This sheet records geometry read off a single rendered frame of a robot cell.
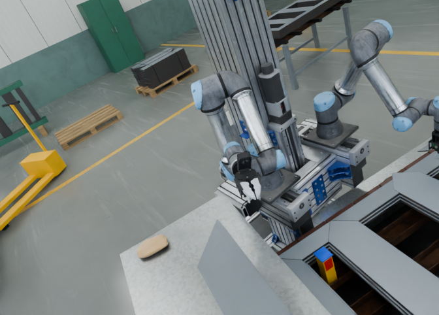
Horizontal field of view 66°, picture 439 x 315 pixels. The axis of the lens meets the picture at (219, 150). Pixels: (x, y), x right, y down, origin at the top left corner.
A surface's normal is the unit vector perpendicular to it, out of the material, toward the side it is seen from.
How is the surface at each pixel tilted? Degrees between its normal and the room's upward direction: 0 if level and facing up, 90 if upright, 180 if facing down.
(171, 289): 0
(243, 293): 0
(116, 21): 90
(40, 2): 90
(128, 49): 90
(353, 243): 0
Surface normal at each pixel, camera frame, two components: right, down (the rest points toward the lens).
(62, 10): 0.57, 0.26
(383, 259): -0.33, -0.80
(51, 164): 0.90, -0.11
